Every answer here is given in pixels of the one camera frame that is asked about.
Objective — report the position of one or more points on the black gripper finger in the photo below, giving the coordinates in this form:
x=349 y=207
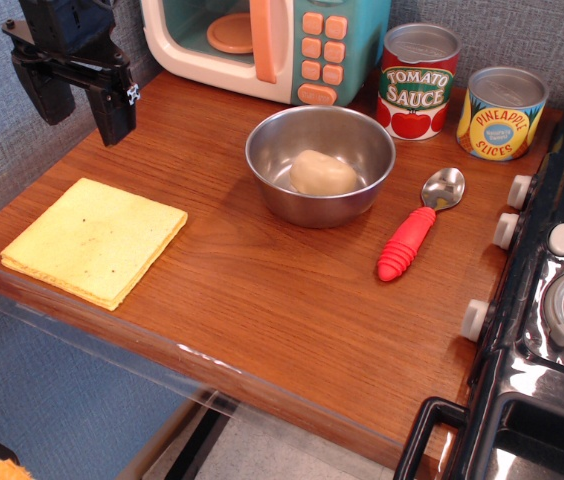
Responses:
x=51 y=96
x=114 y=110

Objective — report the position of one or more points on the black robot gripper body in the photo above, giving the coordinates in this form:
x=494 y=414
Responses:
x=68 y=41

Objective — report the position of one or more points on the beige toy potato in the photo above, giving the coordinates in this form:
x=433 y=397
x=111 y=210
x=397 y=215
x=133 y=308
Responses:
x=318 y=174

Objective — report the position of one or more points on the orange microwave turntable plate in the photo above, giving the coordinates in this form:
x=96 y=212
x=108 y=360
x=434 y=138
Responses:
x=231 y=34

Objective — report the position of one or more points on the toy microwave teal and cream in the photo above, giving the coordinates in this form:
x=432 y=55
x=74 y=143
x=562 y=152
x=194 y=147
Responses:
x=304 y=52

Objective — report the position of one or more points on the folded yellow cloth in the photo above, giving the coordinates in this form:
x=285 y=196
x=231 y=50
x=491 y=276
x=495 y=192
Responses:
x=95 y=242

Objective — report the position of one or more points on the stainless steel bowl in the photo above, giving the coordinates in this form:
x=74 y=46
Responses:
x=350 y=136

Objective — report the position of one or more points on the tomato sauce can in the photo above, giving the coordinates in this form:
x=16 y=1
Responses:
x=417 y=75

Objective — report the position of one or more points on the orange object bottom left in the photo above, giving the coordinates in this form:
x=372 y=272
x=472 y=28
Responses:
x=9 y=470

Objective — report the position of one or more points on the pineapple slices can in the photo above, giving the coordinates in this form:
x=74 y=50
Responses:
x=501 y=112

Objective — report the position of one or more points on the white stove knob middle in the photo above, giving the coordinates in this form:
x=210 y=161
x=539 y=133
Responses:
x=505 y=230

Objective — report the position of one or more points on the white stove knob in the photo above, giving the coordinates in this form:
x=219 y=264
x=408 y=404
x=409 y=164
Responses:
x=518 y=191
x=474 y=319
x=505 y=230

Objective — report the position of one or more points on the white stove knob top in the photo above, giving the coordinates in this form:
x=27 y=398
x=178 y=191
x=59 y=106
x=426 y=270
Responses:
x=518 y=191

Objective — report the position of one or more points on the white stove knob bottom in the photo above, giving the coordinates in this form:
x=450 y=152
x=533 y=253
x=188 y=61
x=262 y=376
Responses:
x=474 y=319

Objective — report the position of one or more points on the black toy stove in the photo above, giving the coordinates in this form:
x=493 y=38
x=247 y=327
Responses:
x=515 y=424

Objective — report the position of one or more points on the spoon with red handle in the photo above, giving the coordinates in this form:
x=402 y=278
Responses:
x=443 y=190

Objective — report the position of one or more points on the black oven door handle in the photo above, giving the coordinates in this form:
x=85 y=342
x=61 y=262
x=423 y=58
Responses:
x=433 y=411

